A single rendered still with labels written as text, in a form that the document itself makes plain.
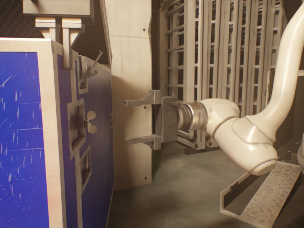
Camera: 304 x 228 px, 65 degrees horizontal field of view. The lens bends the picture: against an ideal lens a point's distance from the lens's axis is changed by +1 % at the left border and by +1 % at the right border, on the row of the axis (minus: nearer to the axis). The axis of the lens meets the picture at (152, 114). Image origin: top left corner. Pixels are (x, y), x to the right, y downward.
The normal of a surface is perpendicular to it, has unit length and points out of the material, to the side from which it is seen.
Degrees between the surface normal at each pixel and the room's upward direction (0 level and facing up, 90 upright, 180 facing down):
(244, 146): 63
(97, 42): 142
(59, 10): 80
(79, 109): 90
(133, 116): 90
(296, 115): 90
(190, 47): 90
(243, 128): 57
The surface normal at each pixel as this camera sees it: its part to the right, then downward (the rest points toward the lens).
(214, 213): 0.00, -0.99
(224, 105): 0.28, -0.74
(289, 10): -0.40, 0.86
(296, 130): -0.69, 0.11
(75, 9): 0.07, -0.04
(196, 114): 0.48, 0.12
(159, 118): -0.88, 0.07
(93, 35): 0.05, 0.87
